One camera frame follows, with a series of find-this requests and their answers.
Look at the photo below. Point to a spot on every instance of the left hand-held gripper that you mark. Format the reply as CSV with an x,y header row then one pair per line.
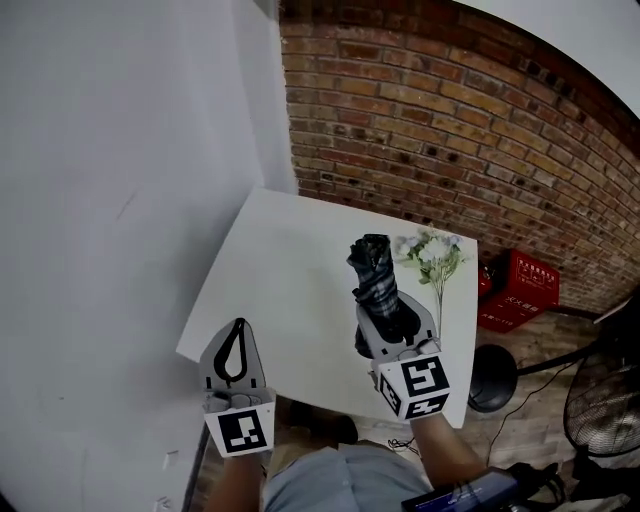
x,y
242,430

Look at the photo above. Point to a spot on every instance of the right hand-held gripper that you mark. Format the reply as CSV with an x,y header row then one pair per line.
x,y
417,382

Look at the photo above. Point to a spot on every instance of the dark plaid umbrella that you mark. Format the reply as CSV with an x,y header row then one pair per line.
x,y
377,285

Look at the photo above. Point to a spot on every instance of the person's right forearm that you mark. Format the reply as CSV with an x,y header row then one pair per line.
x,y
445,445

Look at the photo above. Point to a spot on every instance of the person's left forearm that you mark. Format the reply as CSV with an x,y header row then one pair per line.
x,y
242,485

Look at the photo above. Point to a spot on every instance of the white artificial flower bouquet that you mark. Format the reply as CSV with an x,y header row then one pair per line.
x,y
435,255

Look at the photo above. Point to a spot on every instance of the black standing fan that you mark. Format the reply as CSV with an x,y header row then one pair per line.
x,y
492,375

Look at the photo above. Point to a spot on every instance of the white table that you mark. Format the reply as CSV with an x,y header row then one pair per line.
x,y
280,280

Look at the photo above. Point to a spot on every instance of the person's black right shoe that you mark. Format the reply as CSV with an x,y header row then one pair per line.
x,y
337,430

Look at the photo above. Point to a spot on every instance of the red fire extinguisher box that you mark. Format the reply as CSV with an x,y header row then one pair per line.
x,y
520,295

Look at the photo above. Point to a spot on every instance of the person's light grey clothing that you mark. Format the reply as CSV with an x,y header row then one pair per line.
x,y
345,480

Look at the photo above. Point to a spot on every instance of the black screen device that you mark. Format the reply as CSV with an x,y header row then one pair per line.
x,y
465,500

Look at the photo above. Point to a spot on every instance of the white wall socket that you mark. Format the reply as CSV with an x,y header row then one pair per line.
x,y
171,460
164,502

